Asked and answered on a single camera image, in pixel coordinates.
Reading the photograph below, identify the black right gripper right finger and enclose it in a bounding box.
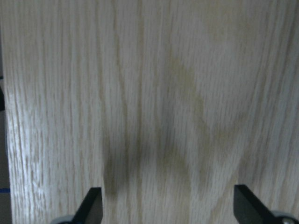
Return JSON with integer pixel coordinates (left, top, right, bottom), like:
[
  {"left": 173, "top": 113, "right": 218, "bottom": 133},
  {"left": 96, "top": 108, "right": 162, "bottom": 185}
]
[{"left": 233, "top": 184, "right": 299, "bottom": 224}]

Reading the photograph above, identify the wooden drawer cabinet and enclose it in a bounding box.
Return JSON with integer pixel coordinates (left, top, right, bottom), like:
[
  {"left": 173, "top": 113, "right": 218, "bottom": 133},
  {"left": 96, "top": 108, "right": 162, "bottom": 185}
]
[{"left": 0, "top": 0, "right": 299, "bottom": 224}]

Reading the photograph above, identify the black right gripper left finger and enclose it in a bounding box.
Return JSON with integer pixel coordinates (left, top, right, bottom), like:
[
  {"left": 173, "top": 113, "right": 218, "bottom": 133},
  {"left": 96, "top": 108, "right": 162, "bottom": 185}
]
[{"left": 55, "top": 187, "right": 103, "bottom": 224}]

